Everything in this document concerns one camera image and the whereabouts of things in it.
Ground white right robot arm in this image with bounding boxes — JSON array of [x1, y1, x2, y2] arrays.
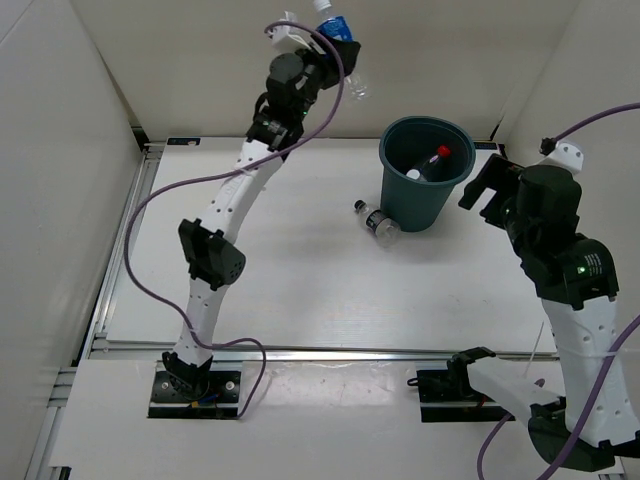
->
[[447, 155, 639, 473]]

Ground dark label bottle black cap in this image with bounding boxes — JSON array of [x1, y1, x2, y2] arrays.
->
[[354, 200, 400, 247]]

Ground aluminium table rail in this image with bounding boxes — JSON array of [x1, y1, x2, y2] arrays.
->
[[82, 138, 555, 361]]

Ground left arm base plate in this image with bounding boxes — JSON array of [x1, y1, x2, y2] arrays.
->
[[147, 361, 242, 420]]

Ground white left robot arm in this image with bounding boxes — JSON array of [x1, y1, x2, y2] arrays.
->
[[162, 39, 361, 401]]

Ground white zip tie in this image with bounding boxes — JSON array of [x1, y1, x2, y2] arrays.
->
[[522, 320, 545, 379]]

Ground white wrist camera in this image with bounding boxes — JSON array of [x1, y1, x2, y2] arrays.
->
[[537, 138, 585, 175], [266, 25, 310, 54]]

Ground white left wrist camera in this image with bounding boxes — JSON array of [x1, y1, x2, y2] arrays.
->
[[266, 25, 310, 54]]

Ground teal plastic bin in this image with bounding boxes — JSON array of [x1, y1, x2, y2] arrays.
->
[[379, 116, 476, 232]]

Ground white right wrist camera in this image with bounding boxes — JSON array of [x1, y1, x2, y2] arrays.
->
[[537, 138, 585, 175]]

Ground blue table sticker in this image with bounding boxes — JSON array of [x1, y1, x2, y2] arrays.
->
[[166, 137, 201, 147]]

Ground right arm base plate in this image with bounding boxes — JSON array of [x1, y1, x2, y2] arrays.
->
[[406, 370, 507, 424]]

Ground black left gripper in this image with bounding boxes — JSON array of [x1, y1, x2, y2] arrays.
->
[[290, 29, 360, 121]]

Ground red label water bottle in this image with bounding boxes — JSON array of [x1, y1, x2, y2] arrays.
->
[[414, 145, 451, 182]]

